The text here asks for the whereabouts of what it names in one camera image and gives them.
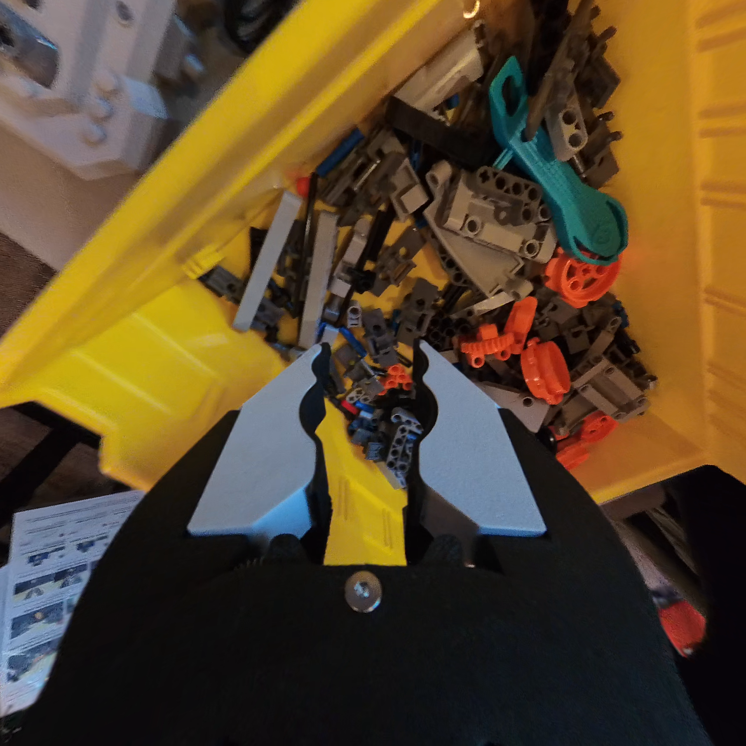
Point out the small red object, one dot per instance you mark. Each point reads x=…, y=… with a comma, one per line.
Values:
x=682, y=626

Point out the light grey electronic hub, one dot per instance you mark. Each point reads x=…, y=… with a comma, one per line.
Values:
x=76, y=87

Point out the yellow plastic bin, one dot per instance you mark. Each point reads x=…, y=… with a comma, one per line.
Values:
x=175, y=361

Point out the printed paper sheet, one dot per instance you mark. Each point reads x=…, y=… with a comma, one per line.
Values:
x=46, y=553

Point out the orange curved holed liftarm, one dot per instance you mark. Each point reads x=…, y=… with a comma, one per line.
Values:
x=520, y=323

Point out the small orange cross connector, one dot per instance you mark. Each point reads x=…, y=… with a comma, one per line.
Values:
x=397, y=377

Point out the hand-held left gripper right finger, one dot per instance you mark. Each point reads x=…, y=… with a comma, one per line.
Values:
x=478, y=466

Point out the large orange toothed sprocket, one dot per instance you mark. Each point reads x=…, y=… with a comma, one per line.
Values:
x=583, y=280

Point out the pile of building parts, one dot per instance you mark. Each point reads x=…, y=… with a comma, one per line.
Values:
x=466, y=262

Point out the long light grey frame beam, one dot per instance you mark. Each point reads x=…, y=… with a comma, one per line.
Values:
x=612, y=390

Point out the orange looped connector piece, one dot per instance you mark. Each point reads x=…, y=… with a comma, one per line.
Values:
x=489, y=345

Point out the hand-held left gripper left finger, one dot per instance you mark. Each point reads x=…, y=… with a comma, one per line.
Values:
x=262, y=466

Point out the teal plastic tool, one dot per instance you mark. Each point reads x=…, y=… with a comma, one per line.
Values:
x=559, y=180

